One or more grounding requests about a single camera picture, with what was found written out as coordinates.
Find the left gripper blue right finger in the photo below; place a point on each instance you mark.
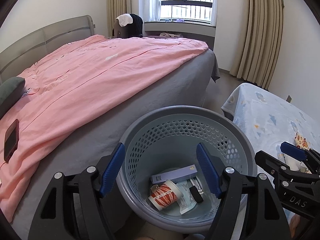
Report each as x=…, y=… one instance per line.
x=210, y=174

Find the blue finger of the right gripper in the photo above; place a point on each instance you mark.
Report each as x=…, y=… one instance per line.
x=293, y=151

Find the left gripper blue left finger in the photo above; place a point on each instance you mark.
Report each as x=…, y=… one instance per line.
x=113, y=166

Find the red cartoon snack wrapper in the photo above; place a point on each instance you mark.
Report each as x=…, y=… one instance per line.
x=301, y=142

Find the white paper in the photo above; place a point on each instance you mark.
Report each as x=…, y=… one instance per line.
x=296, y=165

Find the small black block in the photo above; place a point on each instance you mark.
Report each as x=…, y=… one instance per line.
x=195, y=194

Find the blue white wipes packet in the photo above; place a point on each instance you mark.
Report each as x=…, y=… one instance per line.
x=187, y=202

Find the purple toothpaste box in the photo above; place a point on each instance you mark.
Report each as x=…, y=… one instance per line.
x=175, y=176

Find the red white paper cup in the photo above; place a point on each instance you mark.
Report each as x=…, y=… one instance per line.
x=165, y=195

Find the grey perforated trash basket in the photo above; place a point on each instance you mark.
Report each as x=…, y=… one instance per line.
x=165, y=140

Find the light blue patterned tablecloth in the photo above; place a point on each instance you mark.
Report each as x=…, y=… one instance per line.
x=267, y=120

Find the grey bed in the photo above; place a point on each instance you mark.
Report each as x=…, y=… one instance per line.
x=85, y=146

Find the right beige curtain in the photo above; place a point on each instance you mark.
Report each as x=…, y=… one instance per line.
x=260, y=42

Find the beige curtain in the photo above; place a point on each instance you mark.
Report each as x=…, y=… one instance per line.
x=260, y=42
x=115, y=8

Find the pink bed blanket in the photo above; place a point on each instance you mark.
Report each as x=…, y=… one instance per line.
x=76, y=84

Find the dark smartphone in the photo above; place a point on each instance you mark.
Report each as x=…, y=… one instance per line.
x=11, y=140

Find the grey pillow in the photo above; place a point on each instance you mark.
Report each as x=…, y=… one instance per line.
x=11, y=91

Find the grey window sill bench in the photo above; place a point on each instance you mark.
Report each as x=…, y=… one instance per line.
x=193, y=30

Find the chair with clothes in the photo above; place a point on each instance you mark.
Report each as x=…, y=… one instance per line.
x=128, y=26

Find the grey headboard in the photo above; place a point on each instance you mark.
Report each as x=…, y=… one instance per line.
x=27, y=50

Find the window with railing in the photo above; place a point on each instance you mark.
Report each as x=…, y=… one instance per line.
x=187, y=10

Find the white sheer curtain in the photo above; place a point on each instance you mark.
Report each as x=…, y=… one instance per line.
x=150, y=10

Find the left beige curtain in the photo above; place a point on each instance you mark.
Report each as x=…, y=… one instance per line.
x=115, y=8

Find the wall outlet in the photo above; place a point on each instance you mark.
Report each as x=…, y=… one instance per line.
x=289, y=99

